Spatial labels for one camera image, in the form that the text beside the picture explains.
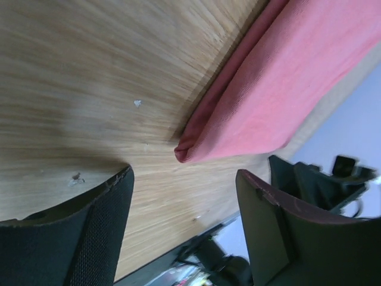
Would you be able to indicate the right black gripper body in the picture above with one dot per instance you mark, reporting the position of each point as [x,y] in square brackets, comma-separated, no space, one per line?
[309,183]

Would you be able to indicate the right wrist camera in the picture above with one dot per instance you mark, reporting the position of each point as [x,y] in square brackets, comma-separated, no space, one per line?
[343,166]

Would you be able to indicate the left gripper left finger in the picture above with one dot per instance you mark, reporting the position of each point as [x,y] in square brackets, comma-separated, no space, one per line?
[77,242]

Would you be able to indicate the pink t shirt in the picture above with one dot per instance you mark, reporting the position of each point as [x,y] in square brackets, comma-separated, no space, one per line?
[291,56]

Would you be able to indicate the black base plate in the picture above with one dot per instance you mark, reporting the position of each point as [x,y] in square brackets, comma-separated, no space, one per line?
[203,256]

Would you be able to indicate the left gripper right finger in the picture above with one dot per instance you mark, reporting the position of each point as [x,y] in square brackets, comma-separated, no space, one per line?
[291,242]

